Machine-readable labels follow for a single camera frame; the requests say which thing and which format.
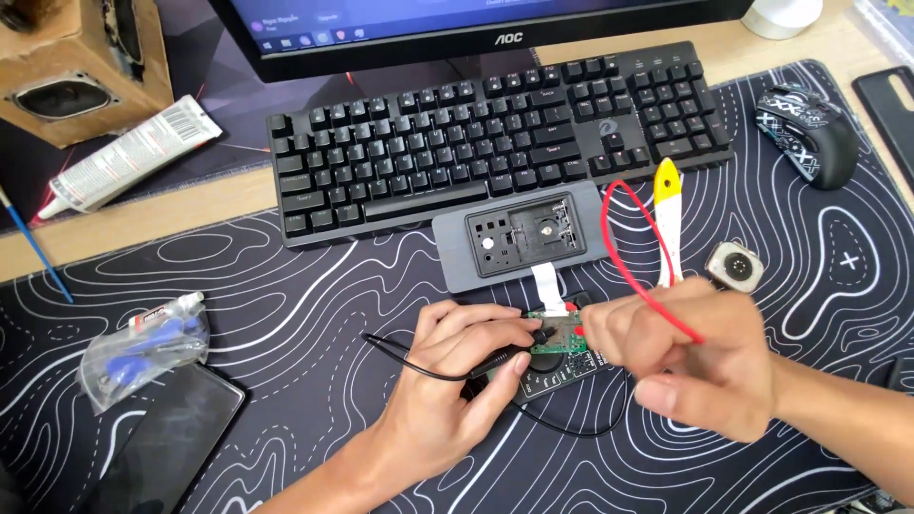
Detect clear plastic bag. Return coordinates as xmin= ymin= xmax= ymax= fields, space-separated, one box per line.
xmin=76 ymin=290 xmax=212 ymax=415

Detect red multimeter probe lead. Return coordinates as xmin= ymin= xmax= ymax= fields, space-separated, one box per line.
xmin=564 ymin=178 xmax=708 ymax=346

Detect yellow white tweezers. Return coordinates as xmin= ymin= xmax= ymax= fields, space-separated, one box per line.
xmin=653 ymin=158 xmax=686 ymax=290

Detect black contour-line desk mat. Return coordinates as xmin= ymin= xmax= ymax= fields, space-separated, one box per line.
xmin=0 ymin=59 xmax=914 ymax=514

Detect white ribbon cable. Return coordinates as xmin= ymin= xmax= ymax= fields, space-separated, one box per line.
xmin=531 ymin=262 xmax=566 ymax=316

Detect black multimeter probe lead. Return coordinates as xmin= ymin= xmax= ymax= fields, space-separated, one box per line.
xmin=360 ymin=327 xmax=633 ymax=438

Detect black multimeter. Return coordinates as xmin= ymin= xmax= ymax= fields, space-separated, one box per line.
xmin=464 ymin=289 xmax=631 ymax=405

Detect black phone case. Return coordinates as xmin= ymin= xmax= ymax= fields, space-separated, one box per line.
xmin=853 ymin=65 xmax=914 ymax=195

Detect blue pry tools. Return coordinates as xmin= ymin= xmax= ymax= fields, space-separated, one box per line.
xmin=103 ymin=317 xmax=202 ymax=384

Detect dark purple desk mat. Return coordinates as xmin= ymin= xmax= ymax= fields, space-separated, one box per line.
xmin=0 ymin=0 xmax=545 ymax=238

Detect clear plastic box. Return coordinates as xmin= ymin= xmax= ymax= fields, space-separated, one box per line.
xmin=853 ymin=0 xmax=914 ymax=52

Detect black mechanical keyboard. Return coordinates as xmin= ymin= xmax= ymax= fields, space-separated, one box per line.
xmin=266 ymin=40 xmax=737 ymax=251

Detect black white patterned mouse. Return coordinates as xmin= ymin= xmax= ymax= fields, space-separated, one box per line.
xmin=755 ymin=83 xmax=861 ymax=192

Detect thin blue-handled tool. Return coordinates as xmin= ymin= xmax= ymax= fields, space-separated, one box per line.
xmin=0 ymin=184 xmax=75 ymax=306

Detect silver smartwatch body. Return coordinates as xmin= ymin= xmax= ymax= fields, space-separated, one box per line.
xmin=705 ymin=240 xmax=765 ymax=294

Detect black phone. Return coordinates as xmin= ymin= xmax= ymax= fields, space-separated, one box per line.
xmin=84 ymin=360 xmax=248 ymax=514

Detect green circuit board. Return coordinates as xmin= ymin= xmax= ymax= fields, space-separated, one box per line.
xmin=527 ymin=309 xmax=591 ymax=356

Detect white round container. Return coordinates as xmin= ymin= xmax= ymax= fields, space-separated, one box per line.
xmin=740 ymin=0 xmax=824 ymax=41

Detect small glue tube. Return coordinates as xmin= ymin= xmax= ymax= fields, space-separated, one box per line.
xmin=129 ymin=293 xmax=206 ymax=334

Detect wooden speaker box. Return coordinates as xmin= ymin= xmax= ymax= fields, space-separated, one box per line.
xmin=0 ymin=0 xmax=177 ymax=150

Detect black computer monitor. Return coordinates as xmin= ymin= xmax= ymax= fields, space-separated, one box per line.
xmin=206 ymin=0 xmax=757 ymax=101

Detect grey device housing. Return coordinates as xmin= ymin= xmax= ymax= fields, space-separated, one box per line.
xmin=431 ymin=180 xmax=624 ymax=295

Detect person's right hand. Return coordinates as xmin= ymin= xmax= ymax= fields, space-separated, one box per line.
xmin=580 ymin=277 xmax=781 ymax=445

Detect large white glue tube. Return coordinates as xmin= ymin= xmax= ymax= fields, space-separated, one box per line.
xmin=36 ymin=94 xmax=224 ymax=221

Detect person's left hand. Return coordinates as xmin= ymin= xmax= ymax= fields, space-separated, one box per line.
xmin=377 ymin=300 xmax=545 ymax=488

